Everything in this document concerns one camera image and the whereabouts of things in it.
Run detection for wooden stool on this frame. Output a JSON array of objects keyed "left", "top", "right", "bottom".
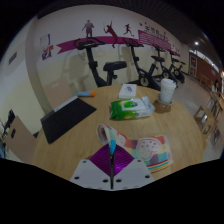
[{"left": 193, "top": 104, "right": 214, "bottom": 134}]

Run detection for green wet wipes pack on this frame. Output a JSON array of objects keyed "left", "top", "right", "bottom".
[{"left": 109, "top": 96, "right": 156, "bottom": 121}]

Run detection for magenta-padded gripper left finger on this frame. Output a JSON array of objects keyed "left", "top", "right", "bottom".
[{"left": 69, "top": 143, "right": 113, "bottom": 191}]

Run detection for small white box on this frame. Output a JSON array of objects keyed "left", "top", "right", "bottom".
[{"left": 118, "top": 83, "right": 138, "bottom": 100}]

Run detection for wall poster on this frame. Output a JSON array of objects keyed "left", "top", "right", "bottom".
[{"left": 40, "top": 33, "right": 54, "bottom": 61}]

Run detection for black exercise bikes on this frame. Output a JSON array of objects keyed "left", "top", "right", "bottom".
[{"left": 73, "top": 37, "right": 187, "bottom": 92}]

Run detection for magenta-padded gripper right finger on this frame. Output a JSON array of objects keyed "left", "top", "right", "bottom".
[{"left": 112, "top": 144, "right": 156, "bottom": 191}]

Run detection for white paper cup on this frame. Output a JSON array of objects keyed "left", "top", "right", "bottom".
[{"left": 159, "top": 78, "right": 177, "bottom": 104}]

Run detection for colourful checked printed towel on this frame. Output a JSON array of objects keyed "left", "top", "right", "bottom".
[{"left": 96, "top": 123, "right": 174, "bottom": 174}]

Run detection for blue and orange marker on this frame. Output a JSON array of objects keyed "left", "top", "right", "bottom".
[{"left": 76, "top": 90, "right": 98, "bottom": 98}]

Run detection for wooden chair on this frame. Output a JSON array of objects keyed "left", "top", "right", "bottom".
[{"left": 4, "top": 114, "right": 38, "bottom": 165}]

